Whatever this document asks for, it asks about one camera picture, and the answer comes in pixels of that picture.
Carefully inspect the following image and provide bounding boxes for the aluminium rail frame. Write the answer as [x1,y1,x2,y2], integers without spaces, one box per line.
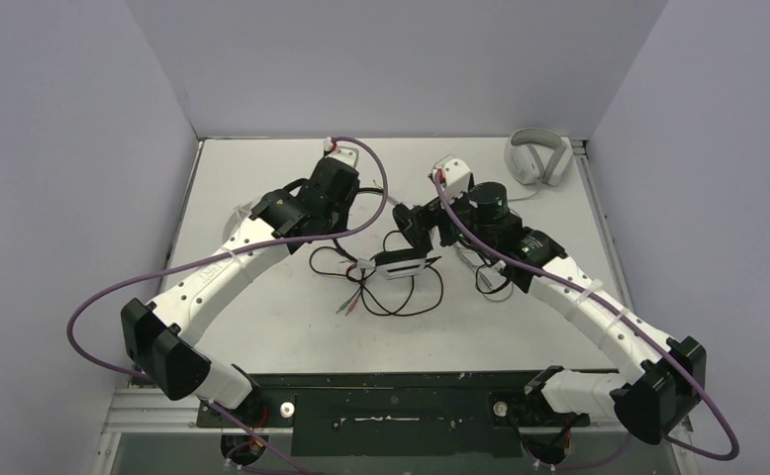
[93,138,701,474]

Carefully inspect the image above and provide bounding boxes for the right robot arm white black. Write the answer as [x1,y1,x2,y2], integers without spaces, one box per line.
[392,182,707,444]

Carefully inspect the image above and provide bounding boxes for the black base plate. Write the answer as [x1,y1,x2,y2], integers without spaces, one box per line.
[234,370,592,458]

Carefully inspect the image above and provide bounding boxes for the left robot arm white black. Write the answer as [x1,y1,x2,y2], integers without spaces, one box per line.
[121,152,360,426]

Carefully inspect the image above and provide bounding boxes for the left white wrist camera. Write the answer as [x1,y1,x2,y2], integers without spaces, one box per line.
[323,138,359,168]

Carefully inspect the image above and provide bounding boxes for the black and white headphones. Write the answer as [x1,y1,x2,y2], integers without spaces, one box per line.
[308,230,444,318]

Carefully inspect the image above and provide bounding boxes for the grey white over-ear headphones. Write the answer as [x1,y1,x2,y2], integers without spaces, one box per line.
[453,128,575,304]

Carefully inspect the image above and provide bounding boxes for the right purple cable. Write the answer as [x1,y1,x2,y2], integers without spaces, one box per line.
[432,170,741,472]

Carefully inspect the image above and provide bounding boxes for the white wired headphones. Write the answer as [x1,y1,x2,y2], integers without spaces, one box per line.
[223,203,252,241]

